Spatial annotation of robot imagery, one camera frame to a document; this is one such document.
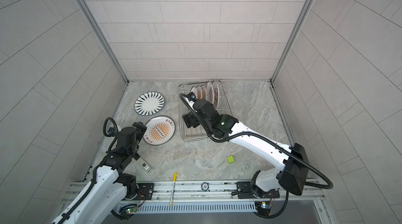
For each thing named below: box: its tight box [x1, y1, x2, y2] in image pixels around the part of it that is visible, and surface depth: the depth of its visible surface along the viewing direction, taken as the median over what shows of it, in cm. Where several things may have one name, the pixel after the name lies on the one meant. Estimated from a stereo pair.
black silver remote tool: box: [136, 156, 153, 174], surface depth 77 cm
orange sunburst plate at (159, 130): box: [142, 115, 176, 146], surface depth 93 cm
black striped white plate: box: [134, 91, 165, 117], surface depth 104 cm
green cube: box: [227, 155, 235, 164], surface depth 81 cm
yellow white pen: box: [169, 172, 178, 207], surface depth 75 cm
